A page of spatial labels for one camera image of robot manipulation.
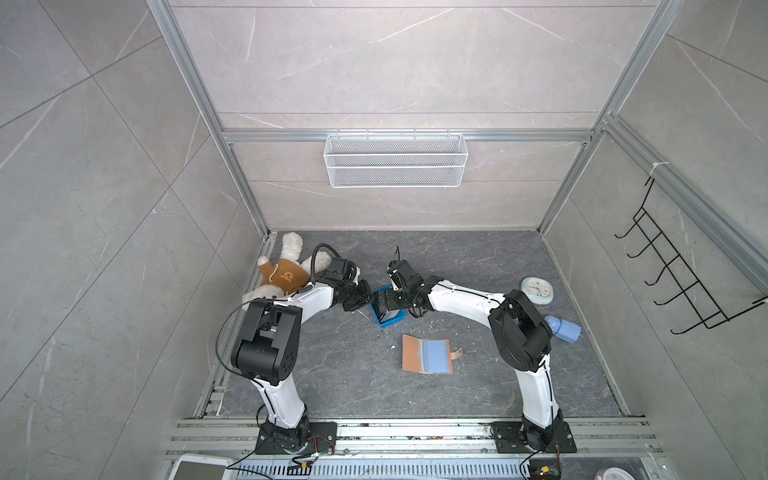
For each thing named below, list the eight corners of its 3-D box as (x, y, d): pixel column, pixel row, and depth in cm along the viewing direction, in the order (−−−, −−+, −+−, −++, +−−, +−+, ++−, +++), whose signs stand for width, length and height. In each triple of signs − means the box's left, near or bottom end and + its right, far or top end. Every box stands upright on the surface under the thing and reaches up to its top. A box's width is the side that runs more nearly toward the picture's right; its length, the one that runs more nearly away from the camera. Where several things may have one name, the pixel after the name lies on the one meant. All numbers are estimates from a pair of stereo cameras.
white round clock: (526, 304, 101) (529, 299, 98) (518, 281, 107) (521, 276, 104) (554, 304, 101) (558, 299, 98) (544, 282, 107) (548, 276, 104)
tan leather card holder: (402, 374, 86) (403, 370, 83) (401, 340, 92) (402, 335, 90) (462, 374, 86) (465, 370, 83) (457, 340, 92) (459, 335, 90)
